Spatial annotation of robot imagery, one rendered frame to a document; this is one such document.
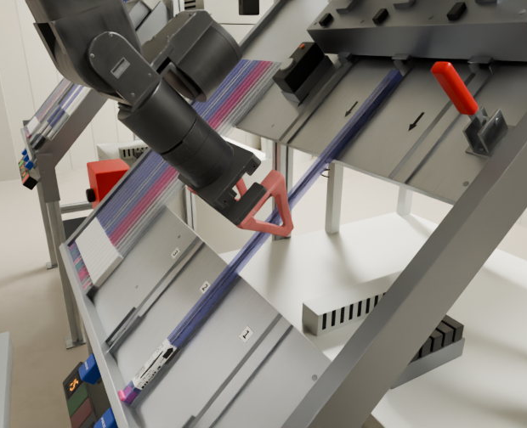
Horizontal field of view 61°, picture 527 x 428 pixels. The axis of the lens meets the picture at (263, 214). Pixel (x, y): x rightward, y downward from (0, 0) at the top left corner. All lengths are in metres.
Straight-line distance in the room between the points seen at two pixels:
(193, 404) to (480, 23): 0.47
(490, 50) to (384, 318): 0.29
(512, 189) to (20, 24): 4.17
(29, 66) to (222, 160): 3.98
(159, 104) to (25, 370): 1.58
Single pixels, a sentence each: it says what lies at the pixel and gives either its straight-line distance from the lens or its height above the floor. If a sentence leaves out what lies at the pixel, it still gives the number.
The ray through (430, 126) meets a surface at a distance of 0.51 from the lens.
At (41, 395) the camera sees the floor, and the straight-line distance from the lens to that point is 1.78.
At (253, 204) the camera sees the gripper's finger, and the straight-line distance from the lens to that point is 0.43.
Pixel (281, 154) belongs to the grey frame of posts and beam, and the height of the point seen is 0.85.
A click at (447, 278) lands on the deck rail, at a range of 0.42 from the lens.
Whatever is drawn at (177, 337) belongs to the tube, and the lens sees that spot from 0.54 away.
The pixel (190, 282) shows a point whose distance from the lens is 0.59.
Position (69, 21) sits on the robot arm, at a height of 1.12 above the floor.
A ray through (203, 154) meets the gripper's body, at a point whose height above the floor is 1.01.
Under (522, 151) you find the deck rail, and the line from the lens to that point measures 0.44.
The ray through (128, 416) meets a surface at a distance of 0.55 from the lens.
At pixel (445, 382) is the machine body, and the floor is 0.62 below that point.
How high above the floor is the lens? 1.11
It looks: 21 degrees down
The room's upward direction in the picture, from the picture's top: straight up
